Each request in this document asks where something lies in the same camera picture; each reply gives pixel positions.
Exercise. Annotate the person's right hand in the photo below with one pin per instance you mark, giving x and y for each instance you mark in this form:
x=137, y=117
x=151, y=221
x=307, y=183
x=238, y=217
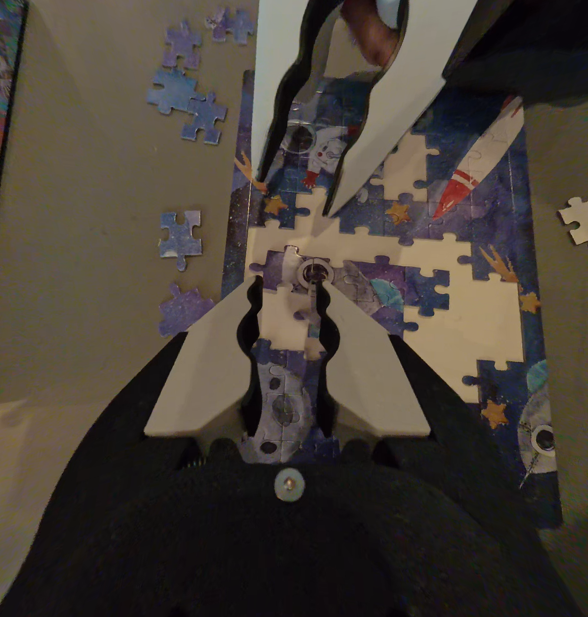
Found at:
x=371, y=36

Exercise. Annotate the blue and white puzzle piece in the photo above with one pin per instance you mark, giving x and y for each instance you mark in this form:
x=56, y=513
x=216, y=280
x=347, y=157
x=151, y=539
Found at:
x=180, y=236

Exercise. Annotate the purple starry puzzle piece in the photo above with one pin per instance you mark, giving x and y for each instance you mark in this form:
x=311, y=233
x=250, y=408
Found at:
x=183, y=308

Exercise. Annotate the illustrated puzzle box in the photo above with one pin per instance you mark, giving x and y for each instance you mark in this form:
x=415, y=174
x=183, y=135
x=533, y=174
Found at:
x=0, y=96

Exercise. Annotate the white-backed puzzle piece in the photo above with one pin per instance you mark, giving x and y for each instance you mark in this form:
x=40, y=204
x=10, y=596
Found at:
x=583, y=221

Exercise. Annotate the pale porthole joined puzzle pieces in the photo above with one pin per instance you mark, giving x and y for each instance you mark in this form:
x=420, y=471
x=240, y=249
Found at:
x=284, y=265

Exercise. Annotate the space jigsaw puzzle tray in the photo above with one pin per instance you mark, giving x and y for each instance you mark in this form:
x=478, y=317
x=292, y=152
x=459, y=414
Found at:
x=467, y=313

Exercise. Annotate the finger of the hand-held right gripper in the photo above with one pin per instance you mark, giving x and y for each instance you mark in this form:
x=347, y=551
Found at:
x=414, y=86
x=279, y=48

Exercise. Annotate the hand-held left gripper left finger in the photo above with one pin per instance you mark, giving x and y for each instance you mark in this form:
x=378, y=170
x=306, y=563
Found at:
x=202, y=385

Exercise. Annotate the joined satellite puzzle piece cluster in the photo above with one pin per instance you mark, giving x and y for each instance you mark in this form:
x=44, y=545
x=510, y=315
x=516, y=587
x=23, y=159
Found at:
x=390, y=289

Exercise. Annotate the joined blue puzzle pieces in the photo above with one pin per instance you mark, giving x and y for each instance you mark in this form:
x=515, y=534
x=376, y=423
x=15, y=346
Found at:
x=188, y=106

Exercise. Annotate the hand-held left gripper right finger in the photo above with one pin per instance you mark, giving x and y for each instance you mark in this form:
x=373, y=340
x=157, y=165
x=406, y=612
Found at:
x=376, y=385

